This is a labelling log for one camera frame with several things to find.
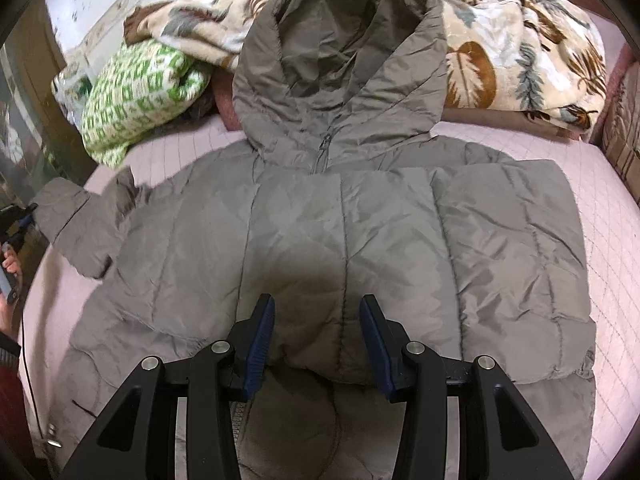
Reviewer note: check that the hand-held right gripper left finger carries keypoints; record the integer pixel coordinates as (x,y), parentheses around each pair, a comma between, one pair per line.
(260,350)

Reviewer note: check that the person's left hand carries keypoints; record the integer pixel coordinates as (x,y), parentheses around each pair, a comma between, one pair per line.
(11,261)

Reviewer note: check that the brown wooden cabinet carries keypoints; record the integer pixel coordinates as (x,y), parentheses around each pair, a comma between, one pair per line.
(35,75)

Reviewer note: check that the leaf print fleece blanket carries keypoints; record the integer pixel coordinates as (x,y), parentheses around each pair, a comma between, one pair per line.
(540,50)

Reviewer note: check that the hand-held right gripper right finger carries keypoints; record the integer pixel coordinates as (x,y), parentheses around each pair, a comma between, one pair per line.
(377,355)

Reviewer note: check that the grey hooded puffer jacket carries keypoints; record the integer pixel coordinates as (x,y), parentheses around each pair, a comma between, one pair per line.
(400,235)

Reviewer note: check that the green and white pillow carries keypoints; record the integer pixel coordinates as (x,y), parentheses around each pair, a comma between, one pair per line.
(135,95)

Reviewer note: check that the striped floral pillow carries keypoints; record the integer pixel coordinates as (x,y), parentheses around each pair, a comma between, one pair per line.
(625,130)

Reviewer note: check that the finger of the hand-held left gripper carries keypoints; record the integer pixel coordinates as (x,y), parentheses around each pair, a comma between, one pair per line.
(15,220)

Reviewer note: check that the clear plastic bag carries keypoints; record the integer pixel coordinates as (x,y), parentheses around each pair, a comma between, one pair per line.
(70,102)

